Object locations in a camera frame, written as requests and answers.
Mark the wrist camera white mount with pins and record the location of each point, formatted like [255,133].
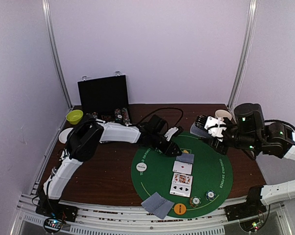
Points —
[211,127]
[173,132]

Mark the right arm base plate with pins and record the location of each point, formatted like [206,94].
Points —
[244,210]

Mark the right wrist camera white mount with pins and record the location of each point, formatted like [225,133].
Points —
[211,127]

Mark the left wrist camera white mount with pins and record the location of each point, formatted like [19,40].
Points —
[173,132]

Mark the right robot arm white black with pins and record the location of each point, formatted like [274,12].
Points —
[253,133]

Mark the king of diamonds card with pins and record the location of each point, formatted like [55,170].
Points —
[182,179]

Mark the right aluminium frame post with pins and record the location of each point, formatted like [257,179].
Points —
[242,65]

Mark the deck of cards clear box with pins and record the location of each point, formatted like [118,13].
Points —
[198,130]

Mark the white orange bowl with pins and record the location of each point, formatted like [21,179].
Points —
[64,134]

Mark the face down card blue back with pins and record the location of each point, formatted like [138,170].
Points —
[186,158]

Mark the dealt playing cards blue back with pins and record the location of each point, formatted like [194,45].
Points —
[162,208]

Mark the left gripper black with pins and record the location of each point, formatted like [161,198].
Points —
[170,149]

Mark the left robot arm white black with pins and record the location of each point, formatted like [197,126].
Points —
[83,140]

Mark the three of spades card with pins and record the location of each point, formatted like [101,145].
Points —
[180,190]

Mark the right circuit board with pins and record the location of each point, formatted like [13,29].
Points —
[252,225]

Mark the orange big blind button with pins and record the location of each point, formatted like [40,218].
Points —
[180,209]

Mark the ace of diamonds card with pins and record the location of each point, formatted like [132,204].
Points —
[181,167]

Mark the circuit board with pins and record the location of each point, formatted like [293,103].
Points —
[52,225]
[252,225]

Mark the white dealer button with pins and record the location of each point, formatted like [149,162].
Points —
[141,167]

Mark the black poker chip case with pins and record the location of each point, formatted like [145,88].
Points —
[103,96]

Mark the round green poker mat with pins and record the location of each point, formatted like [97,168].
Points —
[202,186]

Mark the green bowl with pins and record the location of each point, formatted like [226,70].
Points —
[74,116]

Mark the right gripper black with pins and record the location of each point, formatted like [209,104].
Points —
[220,141]

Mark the white patterned mug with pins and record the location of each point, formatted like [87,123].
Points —
[223,114]

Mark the aluminium frame post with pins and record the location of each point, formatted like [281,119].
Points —
[242,65]
[54,50]

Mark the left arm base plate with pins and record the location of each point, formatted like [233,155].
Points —
[59,211]

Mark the left aluminium frame post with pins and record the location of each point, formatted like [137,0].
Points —
[54,50]

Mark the chip row in case right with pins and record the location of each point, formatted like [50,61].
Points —
[122,116]

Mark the left circuit board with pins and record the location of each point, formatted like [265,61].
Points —
[52,225]

